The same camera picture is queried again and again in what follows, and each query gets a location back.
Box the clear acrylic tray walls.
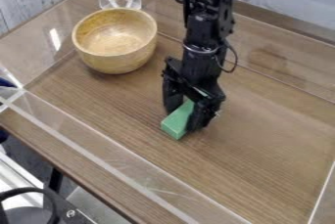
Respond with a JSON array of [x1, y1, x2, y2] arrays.
[[0, 0, 335, 224]]

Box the grey metal base plate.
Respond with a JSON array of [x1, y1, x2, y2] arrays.
[[55, 195, 96, 224]]

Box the green rectangular block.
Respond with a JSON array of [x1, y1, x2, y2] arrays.
[[161, 100, 194, 140]]

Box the black table leg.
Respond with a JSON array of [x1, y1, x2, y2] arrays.
[[48, 168, 63, 193]]

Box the light wooden bowl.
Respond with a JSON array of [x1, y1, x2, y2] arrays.
[[72, 8, 158, 74]]

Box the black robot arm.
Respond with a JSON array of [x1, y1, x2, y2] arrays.
[[162, 0, 236, 132]]

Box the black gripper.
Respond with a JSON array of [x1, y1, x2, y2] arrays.
[[162, 44, 226, 132]]

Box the black cable loop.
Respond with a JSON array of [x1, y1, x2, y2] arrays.
[[0, 187, 60, 224]]

